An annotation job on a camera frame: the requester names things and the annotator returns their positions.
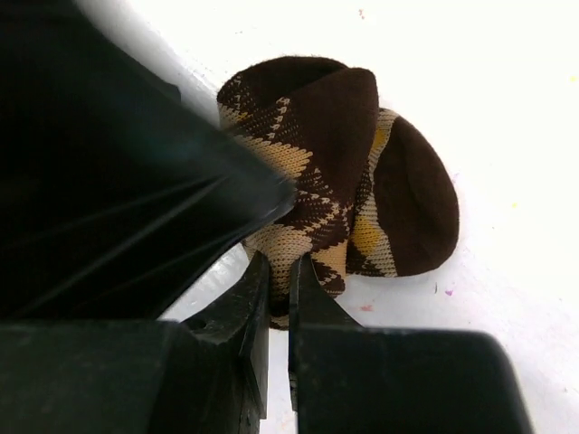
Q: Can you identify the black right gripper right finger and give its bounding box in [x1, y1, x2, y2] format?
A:
[288, 256, 533, 434]

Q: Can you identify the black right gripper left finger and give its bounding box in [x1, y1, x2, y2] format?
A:
[1, 254, 270, 434]

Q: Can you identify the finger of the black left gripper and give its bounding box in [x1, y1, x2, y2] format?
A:
[1, 1, 294, 319]

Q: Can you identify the brown argyle sock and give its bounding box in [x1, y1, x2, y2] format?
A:
[216, 56, 460, 330]

